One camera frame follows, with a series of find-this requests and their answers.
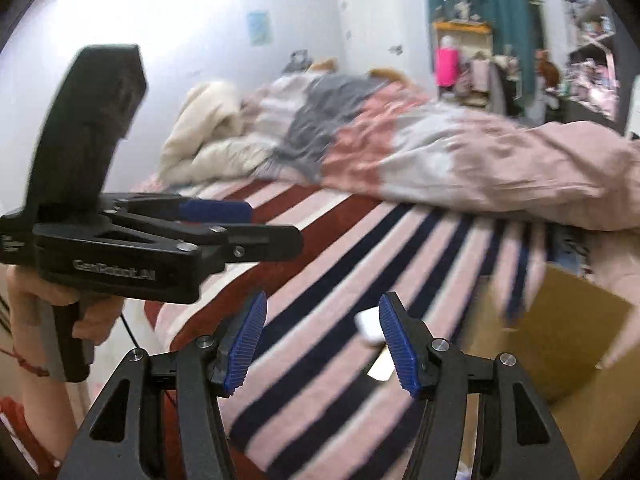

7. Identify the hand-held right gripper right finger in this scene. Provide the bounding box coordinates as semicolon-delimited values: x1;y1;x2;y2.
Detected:
378;291;582;480

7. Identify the pink grey striped duvet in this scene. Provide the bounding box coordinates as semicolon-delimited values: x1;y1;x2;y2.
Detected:
241;72;640;234

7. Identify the teal curtain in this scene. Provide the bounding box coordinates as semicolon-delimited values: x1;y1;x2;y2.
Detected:
423;0;544;102

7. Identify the black desk chair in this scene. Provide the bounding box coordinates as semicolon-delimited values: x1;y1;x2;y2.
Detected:
492;62;524;116

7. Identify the dark desk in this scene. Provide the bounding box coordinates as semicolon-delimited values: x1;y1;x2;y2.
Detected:
544;94;622;127

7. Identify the brown capybara plush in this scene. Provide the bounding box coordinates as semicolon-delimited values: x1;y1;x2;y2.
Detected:
534;49;562;89

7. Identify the blue wall poster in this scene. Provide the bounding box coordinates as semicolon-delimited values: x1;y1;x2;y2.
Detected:
247;9;274;45

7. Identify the striped fleece blanket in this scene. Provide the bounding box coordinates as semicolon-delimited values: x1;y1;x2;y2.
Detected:
126;176;592;480

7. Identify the cardboard box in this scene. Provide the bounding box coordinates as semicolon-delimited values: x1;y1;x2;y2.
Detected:
459;261;637;480

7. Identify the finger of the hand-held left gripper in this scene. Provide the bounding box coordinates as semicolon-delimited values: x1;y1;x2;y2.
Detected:
101;192;254;226
102;211;305;267

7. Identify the glass display case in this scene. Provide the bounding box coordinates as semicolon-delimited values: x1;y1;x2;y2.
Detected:
439;0;482;24

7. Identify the person's left forearm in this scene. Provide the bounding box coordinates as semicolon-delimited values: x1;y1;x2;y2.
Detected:
0;355;97;480

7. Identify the white door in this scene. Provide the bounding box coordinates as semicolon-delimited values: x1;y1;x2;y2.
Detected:
337;0;406;74

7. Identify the pink bottle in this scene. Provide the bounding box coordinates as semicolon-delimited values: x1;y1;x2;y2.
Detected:
433;47;461;89

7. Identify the beige quilt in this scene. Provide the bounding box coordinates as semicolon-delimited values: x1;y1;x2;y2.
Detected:
191;136;277;182

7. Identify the red string bracelet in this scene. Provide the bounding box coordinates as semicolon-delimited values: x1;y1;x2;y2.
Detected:
12;346;52;378

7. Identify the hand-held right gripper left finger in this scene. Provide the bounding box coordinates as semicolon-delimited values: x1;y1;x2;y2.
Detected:
57;290;269;480

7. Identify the person's left hand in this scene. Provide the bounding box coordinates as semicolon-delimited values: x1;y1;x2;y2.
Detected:
6;263;124;377

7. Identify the black cable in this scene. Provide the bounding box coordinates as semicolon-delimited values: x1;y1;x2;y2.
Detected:
119;311;145;352

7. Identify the white earbuds case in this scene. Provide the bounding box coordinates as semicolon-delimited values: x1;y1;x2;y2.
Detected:
353;308;386;347

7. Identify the yellow shelf unit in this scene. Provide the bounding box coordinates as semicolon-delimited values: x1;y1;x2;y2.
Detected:
432;20;494;107

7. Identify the dark bookshelf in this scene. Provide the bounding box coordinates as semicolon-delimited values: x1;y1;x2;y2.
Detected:
564;0;637;122

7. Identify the cream fleece blanket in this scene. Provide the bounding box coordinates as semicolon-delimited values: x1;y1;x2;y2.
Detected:
159;81;252;182

